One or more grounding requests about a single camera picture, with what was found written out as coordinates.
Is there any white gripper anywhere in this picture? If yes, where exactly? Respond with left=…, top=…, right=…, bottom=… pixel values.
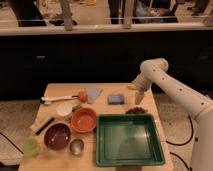
left=133, top=74, right=152, bottom=105

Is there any blue sponge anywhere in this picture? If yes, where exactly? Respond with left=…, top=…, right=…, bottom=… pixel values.
left=107, top=94, right=125, bottom=105

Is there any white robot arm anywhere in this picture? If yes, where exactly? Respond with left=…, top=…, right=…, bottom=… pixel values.
left=133, top=58, right=213, bottom=171

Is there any green plastic tray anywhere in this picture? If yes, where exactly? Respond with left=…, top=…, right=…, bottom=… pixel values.
left=96, top=114, right=165, bottom=167

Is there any yellow banana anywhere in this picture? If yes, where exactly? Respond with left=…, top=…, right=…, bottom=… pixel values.
left=127, top=85, right=136, bottom=90

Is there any brown grape bunch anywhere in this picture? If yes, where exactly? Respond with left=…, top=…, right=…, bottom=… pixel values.
left=126, top=107, right=148, bottom=114

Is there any grey blue cloth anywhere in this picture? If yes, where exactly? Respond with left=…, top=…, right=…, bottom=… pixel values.
left=86, top=88, right=102, bottom=104

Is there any orange ball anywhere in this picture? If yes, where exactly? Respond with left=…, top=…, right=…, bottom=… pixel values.
left=78, top=91, right=88, bottom=102

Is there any orange bowl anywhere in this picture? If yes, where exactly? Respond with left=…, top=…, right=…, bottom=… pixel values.
left=70, top=107, right=96, bottom=133

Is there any green small object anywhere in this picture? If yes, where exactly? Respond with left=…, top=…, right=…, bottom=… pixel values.
left=72, top=104, right=81, bottom=111

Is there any wooden table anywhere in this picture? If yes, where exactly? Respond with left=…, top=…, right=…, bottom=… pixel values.
left=19, top=83, right=173, bottom=171

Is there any small white bowl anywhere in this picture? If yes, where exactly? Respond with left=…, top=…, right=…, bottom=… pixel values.
left=56, top=102, right=72, bottom=117

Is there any small metal cup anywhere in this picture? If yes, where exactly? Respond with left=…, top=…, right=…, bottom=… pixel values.
left=69, top=139, right=84, bottom=156

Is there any maroon bowl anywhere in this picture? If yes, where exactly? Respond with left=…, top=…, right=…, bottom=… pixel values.
left=44, top=123, right=71, bottom=150

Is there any black white scrub brush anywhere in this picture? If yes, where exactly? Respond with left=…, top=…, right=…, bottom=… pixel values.
left=30, top=116, right=54, bottom=135

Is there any black cabinet counter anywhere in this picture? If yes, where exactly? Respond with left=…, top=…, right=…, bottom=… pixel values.
left=0, top=22, right=213, bottom=100

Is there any green plastic cup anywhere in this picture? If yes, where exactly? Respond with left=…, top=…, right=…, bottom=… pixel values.
left=22, top=138, right=40, bottom=156

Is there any black power cable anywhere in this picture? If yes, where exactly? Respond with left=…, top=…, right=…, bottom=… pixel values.
left=165, top=114, right=195, bottom=147

